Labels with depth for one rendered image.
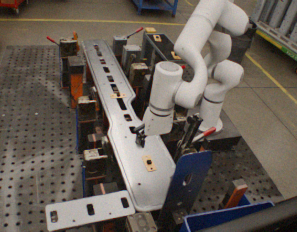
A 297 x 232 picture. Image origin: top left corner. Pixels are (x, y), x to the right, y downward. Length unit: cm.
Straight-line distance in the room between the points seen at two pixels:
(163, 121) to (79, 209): 41
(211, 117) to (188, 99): 80
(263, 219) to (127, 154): 83
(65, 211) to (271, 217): 73
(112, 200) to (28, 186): 55
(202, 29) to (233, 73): 55
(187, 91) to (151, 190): 40
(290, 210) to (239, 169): 129
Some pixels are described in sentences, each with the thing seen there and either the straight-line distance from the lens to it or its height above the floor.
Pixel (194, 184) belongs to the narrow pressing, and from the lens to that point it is 84.
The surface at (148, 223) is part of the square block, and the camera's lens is 90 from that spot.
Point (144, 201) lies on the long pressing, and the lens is 101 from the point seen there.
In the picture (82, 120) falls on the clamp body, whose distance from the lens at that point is 139.
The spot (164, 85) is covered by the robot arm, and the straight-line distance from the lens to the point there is 84.
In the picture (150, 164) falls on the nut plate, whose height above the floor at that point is 100.
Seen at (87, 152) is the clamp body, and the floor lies 104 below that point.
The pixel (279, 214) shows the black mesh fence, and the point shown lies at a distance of 40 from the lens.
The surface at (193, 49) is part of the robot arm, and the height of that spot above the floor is 148.
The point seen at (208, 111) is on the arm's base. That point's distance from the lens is 160.
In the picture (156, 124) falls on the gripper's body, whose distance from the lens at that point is 95.
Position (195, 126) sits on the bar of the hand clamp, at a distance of 105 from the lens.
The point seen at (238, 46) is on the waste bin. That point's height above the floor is 41.
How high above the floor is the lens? 183
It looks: 38 degrees down
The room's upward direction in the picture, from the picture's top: 11 degrees clockwise
